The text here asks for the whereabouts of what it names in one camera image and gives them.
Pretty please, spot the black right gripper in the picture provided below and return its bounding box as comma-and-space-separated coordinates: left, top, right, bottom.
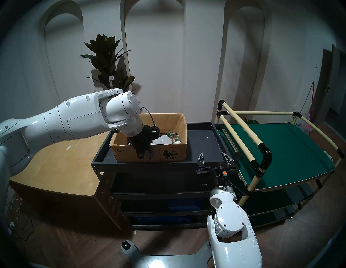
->
197, 152, 239, 173

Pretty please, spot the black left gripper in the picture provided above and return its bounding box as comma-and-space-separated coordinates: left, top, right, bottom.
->
127, 124, 155, 160

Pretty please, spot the brown cardboard storage box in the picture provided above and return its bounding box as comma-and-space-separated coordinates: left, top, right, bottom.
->
109, 113, 188, 163

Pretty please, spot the black metal shelf cart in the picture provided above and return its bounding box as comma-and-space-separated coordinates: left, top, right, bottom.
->
91, 122, 241, 231

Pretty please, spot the white plastic jug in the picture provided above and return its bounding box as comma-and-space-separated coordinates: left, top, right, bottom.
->
151, 135, 173, 145

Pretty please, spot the clear bottle with white cap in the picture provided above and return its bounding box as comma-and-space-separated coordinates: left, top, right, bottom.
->
166, 132, 182, 144

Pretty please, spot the blue plastic bin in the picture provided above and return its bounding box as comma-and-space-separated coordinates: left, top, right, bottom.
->
168, 199, 202, 212

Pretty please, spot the green cart with cream pipes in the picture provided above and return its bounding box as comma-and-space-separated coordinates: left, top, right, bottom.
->
215, 100, 345, 227

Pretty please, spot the light wooden table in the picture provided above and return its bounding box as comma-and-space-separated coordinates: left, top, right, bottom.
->
9, 131, 128, 230

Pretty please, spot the tall dark green plant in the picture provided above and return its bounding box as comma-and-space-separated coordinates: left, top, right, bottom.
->
81, 34, 136, 93

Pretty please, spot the red stick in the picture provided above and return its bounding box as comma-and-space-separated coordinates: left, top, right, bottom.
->
308, 81, 318, 119

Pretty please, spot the dark grey door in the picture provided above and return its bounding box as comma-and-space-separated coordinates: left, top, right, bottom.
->
315, 45, 346, 125

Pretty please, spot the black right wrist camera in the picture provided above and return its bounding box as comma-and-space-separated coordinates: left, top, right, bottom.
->
217, 162, 231, 176

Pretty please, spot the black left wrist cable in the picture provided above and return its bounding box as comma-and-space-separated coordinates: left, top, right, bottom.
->
139, 107, 158, 127

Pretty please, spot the grey metal robot base plate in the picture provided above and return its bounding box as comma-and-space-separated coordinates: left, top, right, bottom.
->
121, 239, 214, 268

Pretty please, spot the black floor cable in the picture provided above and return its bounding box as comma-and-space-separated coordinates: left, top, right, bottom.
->
5, 197, 35, 241

